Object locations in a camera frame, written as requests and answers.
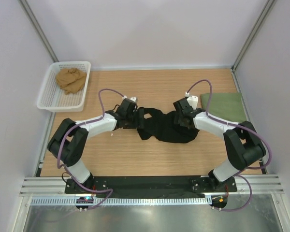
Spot black tank top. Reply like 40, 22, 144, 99
137, 108, 199, 144

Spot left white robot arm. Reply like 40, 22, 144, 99
47, 98, 145, 193

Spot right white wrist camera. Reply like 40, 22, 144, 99
185, 92, 199, 110

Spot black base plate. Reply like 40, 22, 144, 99
65, 175, 237, 198

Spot orange garment in basket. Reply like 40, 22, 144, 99
56, 68, 87, 95

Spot green tank top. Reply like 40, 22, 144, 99
208, 93, 247, 123

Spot aluminium frame rail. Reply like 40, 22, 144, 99
20, 174, 284, 196

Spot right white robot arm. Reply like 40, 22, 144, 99
173, 97, 266, 191

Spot slotted grey cable duct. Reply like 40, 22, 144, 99
30, 195, 212, 206

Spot white plastic basket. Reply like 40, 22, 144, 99
36, 61, 91, 113

